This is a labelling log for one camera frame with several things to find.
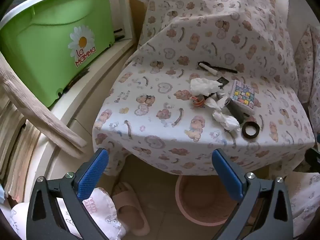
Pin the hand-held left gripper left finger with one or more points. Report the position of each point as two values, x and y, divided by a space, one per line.
93 175

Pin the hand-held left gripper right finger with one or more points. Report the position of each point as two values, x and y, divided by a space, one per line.
227 175

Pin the pink wastebasket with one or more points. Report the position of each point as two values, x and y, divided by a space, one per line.
200 200

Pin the black cylinder tube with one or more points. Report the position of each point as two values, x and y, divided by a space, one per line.
236 111

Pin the small grey scrap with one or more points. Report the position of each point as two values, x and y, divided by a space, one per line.
220 95

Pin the colourful printed tissue packet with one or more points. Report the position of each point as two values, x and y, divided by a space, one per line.
243 96

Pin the large white tissue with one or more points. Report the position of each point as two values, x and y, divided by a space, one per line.
202 86

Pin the person's printed pyjama leg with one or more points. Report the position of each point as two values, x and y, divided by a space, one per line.
102 212

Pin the pink slipper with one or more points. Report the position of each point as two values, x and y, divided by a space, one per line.
131 212

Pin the bear print hanging cloth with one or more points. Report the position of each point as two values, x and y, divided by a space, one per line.
303 197

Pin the stack of books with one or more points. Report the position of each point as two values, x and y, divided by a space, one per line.
15 142

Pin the weathered wooden plank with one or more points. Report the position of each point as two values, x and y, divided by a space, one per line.
37 110

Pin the white cabinet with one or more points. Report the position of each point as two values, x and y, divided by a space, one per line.
100 75

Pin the green plastic bin daisy label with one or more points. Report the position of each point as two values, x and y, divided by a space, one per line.
45 47

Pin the bear print tablecloth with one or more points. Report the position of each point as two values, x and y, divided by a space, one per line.
162 55

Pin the floral printed cushion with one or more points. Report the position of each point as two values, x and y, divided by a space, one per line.
306 60

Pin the wooden panel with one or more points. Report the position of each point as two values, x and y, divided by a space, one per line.
136 17

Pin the white window frame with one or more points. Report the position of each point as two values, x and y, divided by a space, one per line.
125 10

